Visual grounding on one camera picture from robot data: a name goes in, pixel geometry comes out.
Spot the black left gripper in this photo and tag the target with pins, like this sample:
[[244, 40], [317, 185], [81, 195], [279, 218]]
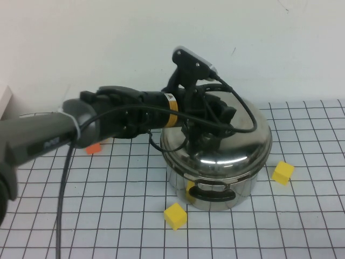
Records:
[[195, 108]]

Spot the stainless steel domed lid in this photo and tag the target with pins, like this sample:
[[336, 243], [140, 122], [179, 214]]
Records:
[[242, 145]]

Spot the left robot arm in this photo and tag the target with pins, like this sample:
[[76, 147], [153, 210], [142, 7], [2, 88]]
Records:
[[40, 135]]

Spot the stainless steel pot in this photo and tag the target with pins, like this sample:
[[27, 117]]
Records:
[[242, 191]]

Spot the yellow cube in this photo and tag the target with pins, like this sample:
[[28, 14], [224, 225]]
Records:
[[175, 215], [282, 172]]

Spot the orange block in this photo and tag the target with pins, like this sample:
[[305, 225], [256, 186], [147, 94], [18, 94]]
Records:
[[93, 149]]

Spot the white box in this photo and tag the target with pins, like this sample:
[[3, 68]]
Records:
[[5, 102]]

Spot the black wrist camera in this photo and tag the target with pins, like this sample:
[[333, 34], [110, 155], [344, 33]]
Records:
[[188, 64]]

